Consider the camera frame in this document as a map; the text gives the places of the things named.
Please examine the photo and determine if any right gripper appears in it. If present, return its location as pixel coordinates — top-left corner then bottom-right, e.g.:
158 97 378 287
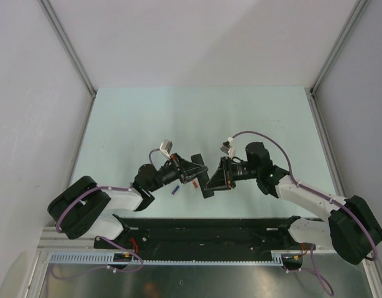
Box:
204 156 260 191

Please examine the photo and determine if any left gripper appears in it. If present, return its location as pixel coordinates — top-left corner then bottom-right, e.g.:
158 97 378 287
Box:
148 153 208 192

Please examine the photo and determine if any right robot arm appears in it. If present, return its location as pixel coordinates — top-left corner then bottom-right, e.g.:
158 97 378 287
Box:
204 142 382 264

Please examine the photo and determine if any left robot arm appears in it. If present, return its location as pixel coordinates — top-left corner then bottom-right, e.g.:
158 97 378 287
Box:
47 153 208 248

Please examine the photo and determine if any purple battery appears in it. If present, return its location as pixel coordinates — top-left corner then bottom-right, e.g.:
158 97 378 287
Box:
171 185 180 195

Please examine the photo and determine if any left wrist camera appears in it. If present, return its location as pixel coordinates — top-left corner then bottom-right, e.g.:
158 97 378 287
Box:
159 139 173 160

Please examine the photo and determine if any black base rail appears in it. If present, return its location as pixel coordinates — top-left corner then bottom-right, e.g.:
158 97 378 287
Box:
113 218 308 263

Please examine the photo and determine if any white cable duct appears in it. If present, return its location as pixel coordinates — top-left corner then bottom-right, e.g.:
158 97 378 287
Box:
47 251 303 266

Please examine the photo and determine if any right aluminium frame post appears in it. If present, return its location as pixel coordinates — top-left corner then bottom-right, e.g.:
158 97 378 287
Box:
310 0 370 94

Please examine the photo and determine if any aluminium frame post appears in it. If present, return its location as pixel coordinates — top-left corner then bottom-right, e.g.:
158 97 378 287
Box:
310 0 370 94
37 0 97 99

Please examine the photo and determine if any left aluminium frame post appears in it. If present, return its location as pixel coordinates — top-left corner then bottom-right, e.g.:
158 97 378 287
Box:
37 0 97 99

